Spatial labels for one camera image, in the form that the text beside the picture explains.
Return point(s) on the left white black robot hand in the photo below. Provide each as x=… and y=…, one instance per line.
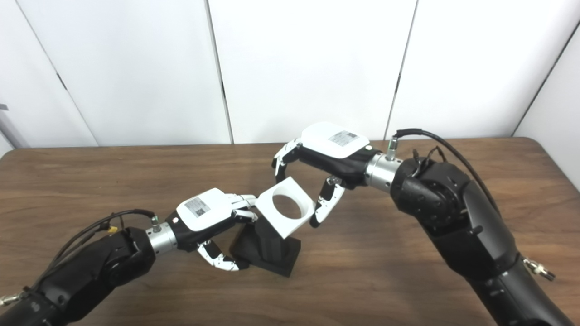
x=201, y=210

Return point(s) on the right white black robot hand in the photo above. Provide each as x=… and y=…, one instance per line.
x=331, y=145

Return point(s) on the white square piece with hole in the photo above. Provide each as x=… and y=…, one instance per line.
x=276, y=224

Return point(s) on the black peg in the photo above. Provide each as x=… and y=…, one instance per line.
x=267, y=251

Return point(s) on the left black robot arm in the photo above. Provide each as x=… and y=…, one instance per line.
x=90, y=271

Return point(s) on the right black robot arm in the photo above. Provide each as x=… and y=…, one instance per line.
x=462, y=217

